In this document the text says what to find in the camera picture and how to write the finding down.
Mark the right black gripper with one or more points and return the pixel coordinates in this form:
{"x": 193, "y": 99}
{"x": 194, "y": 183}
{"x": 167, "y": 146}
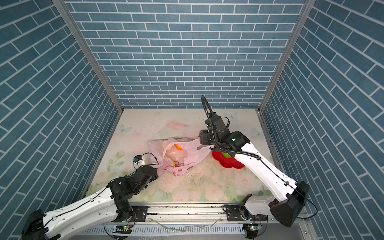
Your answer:
{"x": 204, "y": 134}

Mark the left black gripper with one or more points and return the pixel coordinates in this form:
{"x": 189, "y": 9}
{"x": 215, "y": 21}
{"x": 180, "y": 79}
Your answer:
{"x": 155, "y": 175}

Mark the green fake kiwi half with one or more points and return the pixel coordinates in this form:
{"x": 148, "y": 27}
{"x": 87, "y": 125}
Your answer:
{"x": 225, "y": 155}

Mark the red flower-shaped plate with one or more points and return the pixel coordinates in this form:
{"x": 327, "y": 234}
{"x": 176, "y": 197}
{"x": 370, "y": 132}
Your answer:
{"x": 226, "y": 163}

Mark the pink plastic bag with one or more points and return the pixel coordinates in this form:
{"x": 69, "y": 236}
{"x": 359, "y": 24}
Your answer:
{"x": 167, "y": 158}

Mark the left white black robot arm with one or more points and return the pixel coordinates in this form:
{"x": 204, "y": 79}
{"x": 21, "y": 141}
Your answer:
{"x": 43, "y": 226}

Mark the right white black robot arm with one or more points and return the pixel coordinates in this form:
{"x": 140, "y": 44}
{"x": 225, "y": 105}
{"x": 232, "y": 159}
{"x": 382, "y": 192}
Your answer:
{"x": 290, "y": 197}

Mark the orange fake fruit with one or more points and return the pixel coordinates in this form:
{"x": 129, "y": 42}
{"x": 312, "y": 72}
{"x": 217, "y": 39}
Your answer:
{"x": 178, "y": 147}

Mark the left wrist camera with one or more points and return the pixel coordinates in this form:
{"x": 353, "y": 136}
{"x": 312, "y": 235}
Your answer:
{"x": 138, "y": 160}

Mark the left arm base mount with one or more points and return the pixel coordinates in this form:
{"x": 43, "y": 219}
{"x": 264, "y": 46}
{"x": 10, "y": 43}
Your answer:
{"x": 136, "y": 214}

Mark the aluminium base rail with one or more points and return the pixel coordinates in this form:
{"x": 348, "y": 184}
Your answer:
{"x": 174, "y": 212}

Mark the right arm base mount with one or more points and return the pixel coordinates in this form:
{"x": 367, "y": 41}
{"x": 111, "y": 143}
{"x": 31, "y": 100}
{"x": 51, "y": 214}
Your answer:
{"x": 234, "y": 213}

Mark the white slotted cable duct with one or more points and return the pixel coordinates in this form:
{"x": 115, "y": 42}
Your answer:
{"x": 153, "y": 230}

